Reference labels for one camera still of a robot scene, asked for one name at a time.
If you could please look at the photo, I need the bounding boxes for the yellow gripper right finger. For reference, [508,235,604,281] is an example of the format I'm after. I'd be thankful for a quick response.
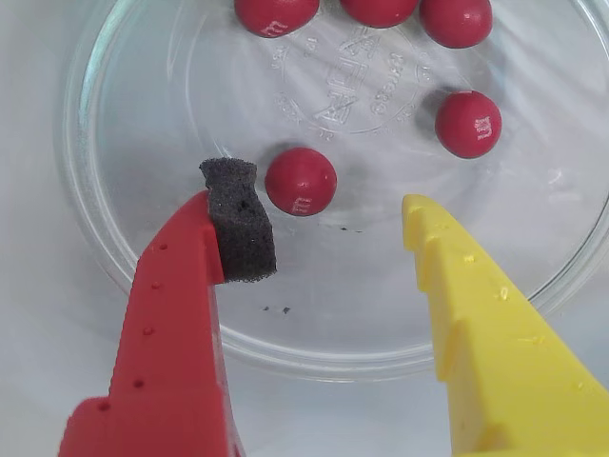
[401,192,609,457]

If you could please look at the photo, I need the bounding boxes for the glass bowl with red candies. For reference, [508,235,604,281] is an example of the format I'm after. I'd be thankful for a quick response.
[51,0,609,382]

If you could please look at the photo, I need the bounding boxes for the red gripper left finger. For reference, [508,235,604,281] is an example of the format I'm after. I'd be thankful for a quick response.
[56,157,279,457]

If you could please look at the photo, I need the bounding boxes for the plain red candy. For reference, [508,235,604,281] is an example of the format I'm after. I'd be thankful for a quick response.
[340,0,420,29]
[418,0,494,50]

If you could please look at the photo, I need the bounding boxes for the red candy with m print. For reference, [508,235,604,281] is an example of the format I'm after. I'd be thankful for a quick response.
[233,0,320,39]
[264,147,338,218]

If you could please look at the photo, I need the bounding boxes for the red candy with text print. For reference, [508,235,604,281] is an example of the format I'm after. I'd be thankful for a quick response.
[434,89,503,161]

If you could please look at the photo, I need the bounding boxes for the white table cover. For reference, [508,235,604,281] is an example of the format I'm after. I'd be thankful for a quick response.
[0,0,609,457]

